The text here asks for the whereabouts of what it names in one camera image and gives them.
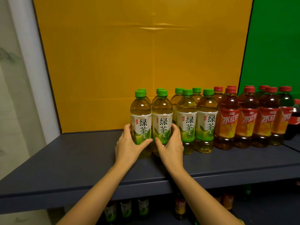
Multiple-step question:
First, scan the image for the person's left hand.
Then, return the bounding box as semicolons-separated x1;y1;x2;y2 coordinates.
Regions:
115;124;153;166

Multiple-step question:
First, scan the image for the person's right hand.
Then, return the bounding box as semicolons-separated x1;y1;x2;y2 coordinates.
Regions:
155;123;185;171

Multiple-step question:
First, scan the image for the green-capped tea drink bottle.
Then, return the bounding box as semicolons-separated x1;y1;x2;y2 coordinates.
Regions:
120;199;133;218
137;197;150;217
104;201;117;223
151;90;173;157
130;90;152;159

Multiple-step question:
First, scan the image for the person's right forearm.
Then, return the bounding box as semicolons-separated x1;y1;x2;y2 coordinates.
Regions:
164;167;245;225

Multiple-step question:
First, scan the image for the person's left forearm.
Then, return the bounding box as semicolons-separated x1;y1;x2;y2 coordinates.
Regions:
56;161;139;225

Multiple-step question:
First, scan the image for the cluster of green tea bottles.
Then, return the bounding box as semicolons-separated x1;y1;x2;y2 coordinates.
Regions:
137;87;218;155

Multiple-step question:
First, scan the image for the red-label tea drink bottle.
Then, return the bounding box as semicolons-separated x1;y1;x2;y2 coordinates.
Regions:
222;188;235;210
174;192;187;220

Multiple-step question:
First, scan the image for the cluster of red tea bottles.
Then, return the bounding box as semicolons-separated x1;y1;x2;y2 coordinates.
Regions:
213;85;295;151

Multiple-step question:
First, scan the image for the dark grey shelf board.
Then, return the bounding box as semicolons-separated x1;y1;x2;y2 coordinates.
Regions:
0;130;300;215
282;134;300;153

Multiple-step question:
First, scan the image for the yellow backdrop board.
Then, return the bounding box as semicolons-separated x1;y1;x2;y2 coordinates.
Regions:
32;0;255;134

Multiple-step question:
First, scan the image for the green glass bottle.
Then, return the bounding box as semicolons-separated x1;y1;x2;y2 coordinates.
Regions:
243;184;252;202

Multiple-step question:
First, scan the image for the dark cola bottle red label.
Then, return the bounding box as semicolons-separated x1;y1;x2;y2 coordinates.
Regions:
284;99;300;140

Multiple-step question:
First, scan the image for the green backdrop board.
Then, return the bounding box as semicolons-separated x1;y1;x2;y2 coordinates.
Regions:
238;0;300;100

